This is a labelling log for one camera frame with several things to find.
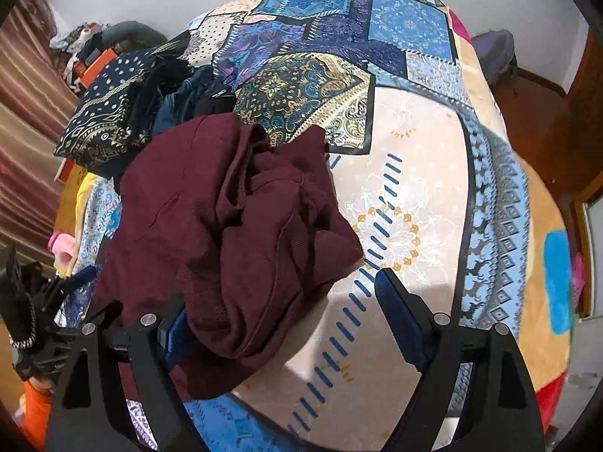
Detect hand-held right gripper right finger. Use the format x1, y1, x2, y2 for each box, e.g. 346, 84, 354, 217
374, 267, 539, 452

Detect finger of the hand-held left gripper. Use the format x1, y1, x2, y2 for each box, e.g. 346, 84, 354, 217
44, 265, 101, 303

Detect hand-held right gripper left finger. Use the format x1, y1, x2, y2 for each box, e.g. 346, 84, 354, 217
47, 294, 199, 452

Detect maroon collared shirt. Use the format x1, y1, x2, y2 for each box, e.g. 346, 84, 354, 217
87, 113, 366, 402

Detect person's left forearm orange sleeve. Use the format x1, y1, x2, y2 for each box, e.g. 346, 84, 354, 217
20, 376, 54, 441

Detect pink plush toy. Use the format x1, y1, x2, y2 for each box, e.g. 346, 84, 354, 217
46, 232, 77, 271

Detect blue patchwork bedsheet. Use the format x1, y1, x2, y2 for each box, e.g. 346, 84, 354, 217
61, 0, 535, 452

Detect pink striped curtain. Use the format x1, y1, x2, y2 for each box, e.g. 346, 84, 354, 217
0, 0, 82, 257

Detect tan fleece blanket coloured patches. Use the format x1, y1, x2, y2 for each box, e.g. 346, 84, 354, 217
450, 9, 586, 434

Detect navy gold patterned cloth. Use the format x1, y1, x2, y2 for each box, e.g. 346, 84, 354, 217
54, 49, 189, 171

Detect black folded garment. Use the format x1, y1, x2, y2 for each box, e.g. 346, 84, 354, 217
126, 59, 195, 163

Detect navy blue folded garment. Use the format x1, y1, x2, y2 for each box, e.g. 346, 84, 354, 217
153, 65, 237, 136

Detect orange box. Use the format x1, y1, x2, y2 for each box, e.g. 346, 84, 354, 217
77, 48, 117, 86

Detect pile of mixed clutter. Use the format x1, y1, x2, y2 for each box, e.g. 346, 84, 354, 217
51, 21, 114, 91

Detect grey neck pillow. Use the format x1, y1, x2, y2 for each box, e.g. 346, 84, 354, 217
100, 20, 169, 56

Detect purple backpack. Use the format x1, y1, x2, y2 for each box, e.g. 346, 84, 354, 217
470, 28, 520, 92

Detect brown wooden door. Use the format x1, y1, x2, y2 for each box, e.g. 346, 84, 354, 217
490, 28, 603, 318

